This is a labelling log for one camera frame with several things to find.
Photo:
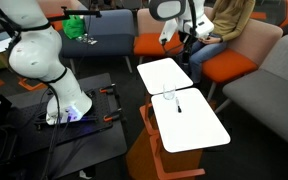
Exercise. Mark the seated person in mustard sweater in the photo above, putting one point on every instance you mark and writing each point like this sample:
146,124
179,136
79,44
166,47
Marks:
230,20

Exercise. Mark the orange black clamp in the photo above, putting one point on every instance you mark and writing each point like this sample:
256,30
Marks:
106,89
112,116

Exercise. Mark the clear glass items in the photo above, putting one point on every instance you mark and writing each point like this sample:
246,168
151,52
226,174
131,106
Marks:
87,40

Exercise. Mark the white orange low table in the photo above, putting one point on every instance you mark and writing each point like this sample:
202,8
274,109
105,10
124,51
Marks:
0,45

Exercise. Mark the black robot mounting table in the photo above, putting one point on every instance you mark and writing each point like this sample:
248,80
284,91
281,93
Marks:
94,150

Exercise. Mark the beige bench with orange seat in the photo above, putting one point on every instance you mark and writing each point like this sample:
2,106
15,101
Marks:
150,43

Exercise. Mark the grey sofa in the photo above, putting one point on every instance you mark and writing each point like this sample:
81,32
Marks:
270,90

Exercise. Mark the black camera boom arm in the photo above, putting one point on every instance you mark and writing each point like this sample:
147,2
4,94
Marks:
80,12

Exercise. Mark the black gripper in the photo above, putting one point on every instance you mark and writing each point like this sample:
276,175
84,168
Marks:
186,53

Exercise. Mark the large white orange side table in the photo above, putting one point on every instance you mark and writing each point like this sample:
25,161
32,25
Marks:
190,123

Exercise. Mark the black and white marker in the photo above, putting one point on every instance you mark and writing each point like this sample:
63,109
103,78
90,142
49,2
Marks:
178,106

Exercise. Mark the beige armchair with orange seat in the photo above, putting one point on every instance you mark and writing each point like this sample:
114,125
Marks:
229,65

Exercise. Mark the clear glass cup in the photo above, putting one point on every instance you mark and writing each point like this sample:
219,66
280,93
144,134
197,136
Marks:
169,91

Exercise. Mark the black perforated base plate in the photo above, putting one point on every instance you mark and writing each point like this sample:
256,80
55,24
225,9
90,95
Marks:
100,103

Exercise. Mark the green bag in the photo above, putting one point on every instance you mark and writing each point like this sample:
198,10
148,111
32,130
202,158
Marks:
73,27

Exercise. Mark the small white orange side table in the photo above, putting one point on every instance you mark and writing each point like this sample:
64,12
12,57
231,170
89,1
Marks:
164,75

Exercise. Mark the dark blue sofa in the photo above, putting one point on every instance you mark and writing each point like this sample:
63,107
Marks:
110,33

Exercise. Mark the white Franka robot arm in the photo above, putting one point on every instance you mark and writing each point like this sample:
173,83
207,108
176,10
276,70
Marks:
34,56

